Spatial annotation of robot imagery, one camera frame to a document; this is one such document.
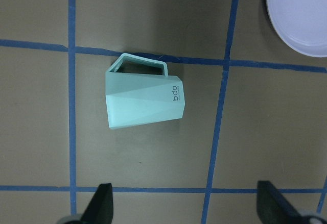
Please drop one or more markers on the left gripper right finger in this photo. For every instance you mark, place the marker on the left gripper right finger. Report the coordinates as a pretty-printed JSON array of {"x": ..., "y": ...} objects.
[{"x": 273, "y": 207}]

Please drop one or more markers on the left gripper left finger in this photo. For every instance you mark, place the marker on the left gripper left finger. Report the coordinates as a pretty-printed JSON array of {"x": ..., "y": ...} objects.
[{"x": 99, "y": 210}]

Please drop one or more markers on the mint green faceted cup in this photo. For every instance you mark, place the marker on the mint green faceted cup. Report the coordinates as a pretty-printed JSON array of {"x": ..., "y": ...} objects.
[{"x": 134, "y": 99}]

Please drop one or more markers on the lilac plate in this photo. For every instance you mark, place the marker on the lilac plate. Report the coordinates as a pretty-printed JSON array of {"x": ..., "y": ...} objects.
[{"x": 300, "y": 24}]

